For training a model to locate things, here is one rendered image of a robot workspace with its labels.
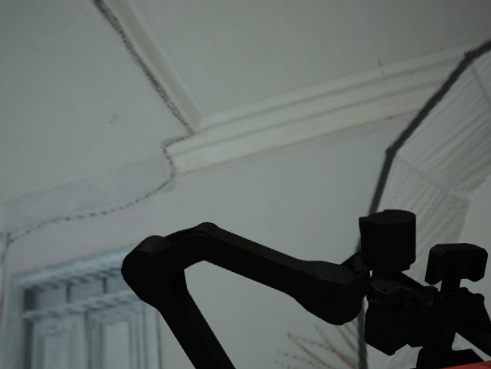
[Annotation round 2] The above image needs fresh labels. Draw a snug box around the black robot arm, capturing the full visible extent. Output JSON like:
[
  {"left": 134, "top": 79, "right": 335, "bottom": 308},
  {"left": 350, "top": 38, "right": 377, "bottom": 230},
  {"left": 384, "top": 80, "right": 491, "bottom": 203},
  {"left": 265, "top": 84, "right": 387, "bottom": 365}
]
[{"left": 121, "top": 209, "right": 429, "bottom": 369}]

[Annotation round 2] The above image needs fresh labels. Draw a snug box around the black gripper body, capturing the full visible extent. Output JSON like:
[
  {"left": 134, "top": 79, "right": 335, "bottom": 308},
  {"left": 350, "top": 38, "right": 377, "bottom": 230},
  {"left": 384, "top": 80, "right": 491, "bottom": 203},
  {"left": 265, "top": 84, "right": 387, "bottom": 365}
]
[{"left": 400, "top": 243, "right": 488, "bottom": 369}]

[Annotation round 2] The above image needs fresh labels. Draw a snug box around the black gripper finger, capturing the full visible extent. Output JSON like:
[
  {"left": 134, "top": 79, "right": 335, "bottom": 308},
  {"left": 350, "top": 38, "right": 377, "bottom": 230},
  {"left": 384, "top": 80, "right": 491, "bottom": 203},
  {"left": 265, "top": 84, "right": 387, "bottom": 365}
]
[
  {"left": 432, "top": 293, "right": 491, "bottom": 357},
  {"left": 424, "top": 349, "right": 484, "bottom": 369}
]

